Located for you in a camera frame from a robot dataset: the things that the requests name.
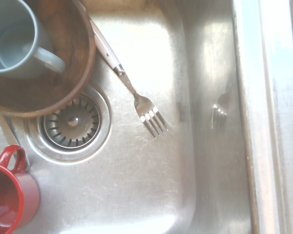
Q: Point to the metal sink drain strainer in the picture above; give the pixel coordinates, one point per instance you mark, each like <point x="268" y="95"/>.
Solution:
<point x="73" y="122"/>

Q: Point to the stainless steel double sink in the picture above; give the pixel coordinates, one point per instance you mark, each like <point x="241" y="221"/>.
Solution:
<point x="136" y="190"/>

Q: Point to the brown wooden bowl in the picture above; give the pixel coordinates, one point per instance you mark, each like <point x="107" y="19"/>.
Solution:
<point x="73" y="46"/>

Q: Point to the silver metal cutlery piece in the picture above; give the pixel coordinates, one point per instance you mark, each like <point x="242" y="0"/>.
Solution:
<point x="11" y="132"/>

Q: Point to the red ceramic mug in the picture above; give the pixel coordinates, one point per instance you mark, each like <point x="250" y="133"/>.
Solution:
<point x="27" y="195"/>

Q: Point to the grey-blue ceramic mug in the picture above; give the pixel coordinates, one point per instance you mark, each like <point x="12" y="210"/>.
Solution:
<point x="17" y="51"/>

